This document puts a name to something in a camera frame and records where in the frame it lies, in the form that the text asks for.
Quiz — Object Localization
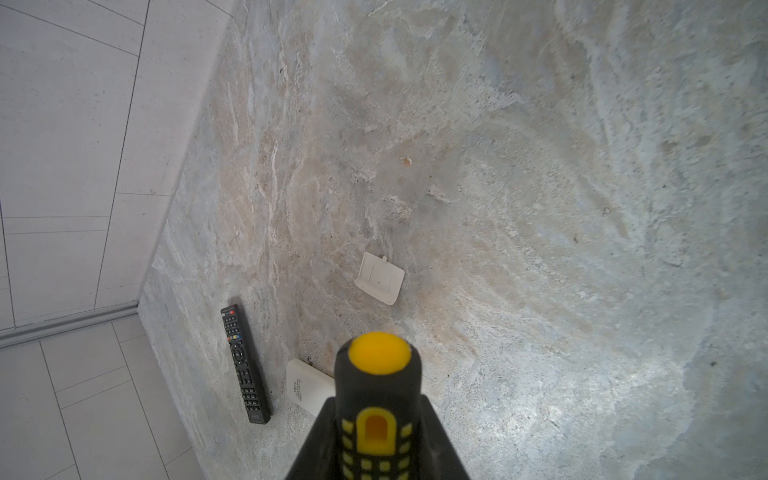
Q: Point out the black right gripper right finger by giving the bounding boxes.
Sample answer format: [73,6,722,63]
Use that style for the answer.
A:
[418,395,470,480]

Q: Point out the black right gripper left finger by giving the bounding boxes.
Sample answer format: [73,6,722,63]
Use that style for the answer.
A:
[285,397,338,480]

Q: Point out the white remote control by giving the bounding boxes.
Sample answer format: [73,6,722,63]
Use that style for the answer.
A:
[286,359,336,417]

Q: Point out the black yellow screwdriver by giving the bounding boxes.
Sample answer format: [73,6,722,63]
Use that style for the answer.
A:
[334,332,421,479]

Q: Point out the white battery cover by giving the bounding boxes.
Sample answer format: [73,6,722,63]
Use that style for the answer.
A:
[354,252,405,306]

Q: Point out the black remote control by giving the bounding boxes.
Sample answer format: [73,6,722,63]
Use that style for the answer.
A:
[221,304,271,425]

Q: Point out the aluminium corner post left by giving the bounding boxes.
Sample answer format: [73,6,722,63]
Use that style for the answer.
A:
[1,301,139,348]

